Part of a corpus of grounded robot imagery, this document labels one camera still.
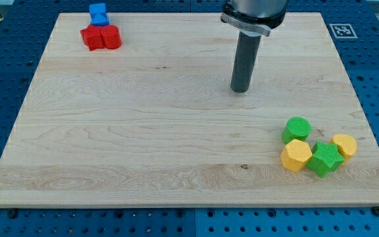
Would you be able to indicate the green star block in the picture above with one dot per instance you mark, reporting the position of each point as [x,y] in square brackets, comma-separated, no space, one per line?
[326,158]

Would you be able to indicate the yellow hexagon block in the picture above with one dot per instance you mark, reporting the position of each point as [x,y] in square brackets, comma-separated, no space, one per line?
[295,155]

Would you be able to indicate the blue moon block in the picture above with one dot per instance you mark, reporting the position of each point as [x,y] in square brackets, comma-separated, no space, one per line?
[99,19]

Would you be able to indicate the yellow heart block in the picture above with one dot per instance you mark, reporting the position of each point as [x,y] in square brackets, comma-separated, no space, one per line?
[347,146]

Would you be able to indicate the green cylinder block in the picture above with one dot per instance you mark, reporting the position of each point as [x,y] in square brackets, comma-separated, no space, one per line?
[297,128]

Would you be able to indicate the red cylinder block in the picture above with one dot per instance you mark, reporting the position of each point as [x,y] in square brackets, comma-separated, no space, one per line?
[111,37]

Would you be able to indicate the red star block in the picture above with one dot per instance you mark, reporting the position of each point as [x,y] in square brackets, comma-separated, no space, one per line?
[91,37]

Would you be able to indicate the light wooden board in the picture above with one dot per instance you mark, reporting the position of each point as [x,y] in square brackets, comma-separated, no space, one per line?
[155,123]

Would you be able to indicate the white fiducial marker tag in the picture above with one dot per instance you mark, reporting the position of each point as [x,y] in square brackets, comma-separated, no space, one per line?
[343,31]

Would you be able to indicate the blue cube block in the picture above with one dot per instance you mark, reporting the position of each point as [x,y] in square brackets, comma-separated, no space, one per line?
[97,8]

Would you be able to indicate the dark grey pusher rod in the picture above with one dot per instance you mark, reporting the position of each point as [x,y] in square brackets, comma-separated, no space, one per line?
[244,62]

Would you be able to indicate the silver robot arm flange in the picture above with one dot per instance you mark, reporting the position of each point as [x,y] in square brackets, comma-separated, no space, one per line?
[254,17]

